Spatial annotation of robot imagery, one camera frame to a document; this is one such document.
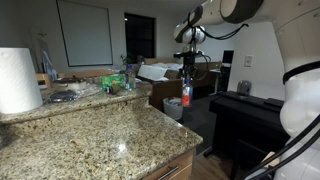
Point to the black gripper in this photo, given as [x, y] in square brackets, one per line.
[189, 62]

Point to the clear blue-capped water bottle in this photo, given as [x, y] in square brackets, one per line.
[187, 95]
[130, 78]

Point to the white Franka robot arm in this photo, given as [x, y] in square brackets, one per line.
[300, 100]

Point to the white paper sheet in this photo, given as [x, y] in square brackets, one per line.
[151, 71]

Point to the white waste basket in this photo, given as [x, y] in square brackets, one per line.
[171, 110]

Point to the black monitor on stand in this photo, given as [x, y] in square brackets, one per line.
[227, 57]

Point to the grey cylindrical speaker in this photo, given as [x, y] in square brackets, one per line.
[244, 88]

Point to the dark window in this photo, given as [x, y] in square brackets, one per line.
[140, 36]

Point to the green potted plant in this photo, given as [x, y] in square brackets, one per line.
[126, 60]

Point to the black piano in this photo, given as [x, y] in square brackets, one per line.
[250, 116]

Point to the green tissue box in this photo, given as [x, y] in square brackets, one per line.
[112, 81]

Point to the wooden cabinet front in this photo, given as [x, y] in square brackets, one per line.
[176, 166]

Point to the white projector screen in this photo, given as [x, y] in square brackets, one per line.
[86, 33]

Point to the robot mounting table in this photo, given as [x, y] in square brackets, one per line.
[270, 159]

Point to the round pale bowl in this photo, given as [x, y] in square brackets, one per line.
[71, 84]

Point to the dark item in plastic wrap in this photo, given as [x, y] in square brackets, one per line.
[63, 96]

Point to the small wooden box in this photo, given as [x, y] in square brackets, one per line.
[43, 81]

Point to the blue picture panel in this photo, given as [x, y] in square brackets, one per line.
[43, 56]

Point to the white paper towel roll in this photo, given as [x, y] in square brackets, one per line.
[18, 80]

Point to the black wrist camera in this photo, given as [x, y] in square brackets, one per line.
[188, 52]

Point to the white wall outlet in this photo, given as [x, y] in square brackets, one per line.
[248, 60]

